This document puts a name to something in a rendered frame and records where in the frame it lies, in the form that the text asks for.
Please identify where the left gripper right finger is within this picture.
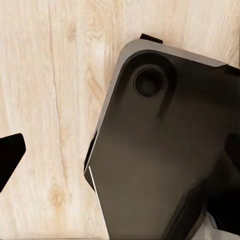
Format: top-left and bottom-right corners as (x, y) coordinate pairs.
(224, 133), (240, 173)

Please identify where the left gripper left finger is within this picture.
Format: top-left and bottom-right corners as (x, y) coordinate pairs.
(0, 133), (26, 193)

